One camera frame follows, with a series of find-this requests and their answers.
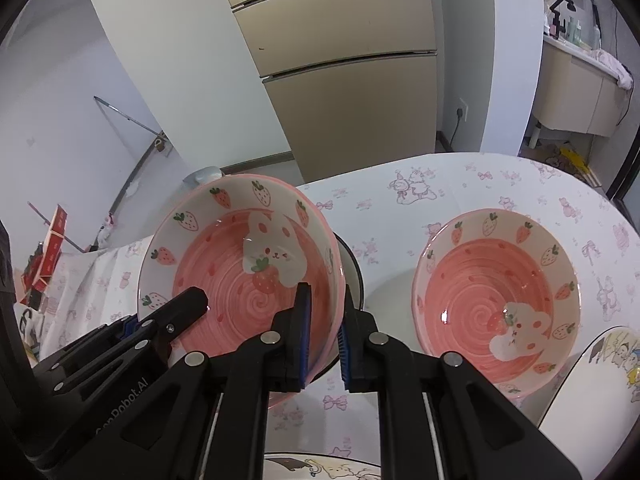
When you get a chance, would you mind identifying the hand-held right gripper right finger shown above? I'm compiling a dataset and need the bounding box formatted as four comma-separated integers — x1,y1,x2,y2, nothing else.
338,294,583,480

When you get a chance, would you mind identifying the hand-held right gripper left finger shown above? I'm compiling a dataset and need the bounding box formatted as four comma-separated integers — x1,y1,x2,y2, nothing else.
65,284,312,480

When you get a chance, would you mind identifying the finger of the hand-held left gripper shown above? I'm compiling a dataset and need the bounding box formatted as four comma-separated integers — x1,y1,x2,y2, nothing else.
52,315,151,373
52,287,209,396

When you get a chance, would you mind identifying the pink strawberry bunny bowl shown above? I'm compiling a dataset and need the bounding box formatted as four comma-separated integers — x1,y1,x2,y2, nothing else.
136,173,347,408
411,208,583,406

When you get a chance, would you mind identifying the white ribbed black-rimmed bowl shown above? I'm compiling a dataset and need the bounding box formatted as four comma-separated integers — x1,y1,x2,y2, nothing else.
327,232,367,313

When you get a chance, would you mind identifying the white cartoon print plate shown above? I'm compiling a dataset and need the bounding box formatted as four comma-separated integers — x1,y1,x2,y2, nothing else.
262,452,388,480
539,326,640,461

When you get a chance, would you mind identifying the red cardboard box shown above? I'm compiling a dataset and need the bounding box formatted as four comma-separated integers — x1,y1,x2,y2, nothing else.
20,204,72,306

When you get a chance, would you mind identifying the white pink printed tablecloth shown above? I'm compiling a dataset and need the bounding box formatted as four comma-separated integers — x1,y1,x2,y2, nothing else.
40,152,640,480

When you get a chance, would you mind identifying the patterned floor mat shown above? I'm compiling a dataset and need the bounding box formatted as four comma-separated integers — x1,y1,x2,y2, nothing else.
540,142,608,188

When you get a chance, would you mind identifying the beige sink cabinet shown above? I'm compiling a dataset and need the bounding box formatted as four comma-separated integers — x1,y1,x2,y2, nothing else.
531,35,632,150

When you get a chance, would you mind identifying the pink towel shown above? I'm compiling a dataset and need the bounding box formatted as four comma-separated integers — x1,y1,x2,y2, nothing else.
585,49,634,89

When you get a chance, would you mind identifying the black faucet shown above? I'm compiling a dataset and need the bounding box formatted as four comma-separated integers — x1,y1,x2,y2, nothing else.
548,0,577,42

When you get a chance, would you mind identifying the metal folding frame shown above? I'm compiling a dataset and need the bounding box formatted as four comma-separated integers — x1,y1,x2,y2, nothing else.
27,96,173,253

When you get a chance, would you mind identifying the black power cord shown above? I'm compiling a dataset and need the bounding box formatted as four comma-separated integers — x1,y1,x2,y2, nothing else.
446,110,463,153

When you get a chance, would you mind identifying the black door frame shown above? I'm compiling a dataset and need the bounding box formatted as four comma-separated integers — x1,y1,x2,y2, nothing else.
606,125,640,203

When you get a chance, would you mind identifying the black hanging cable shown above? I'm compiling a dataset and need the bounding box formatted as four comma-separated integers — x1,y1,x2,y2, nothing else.
614,10,633,127

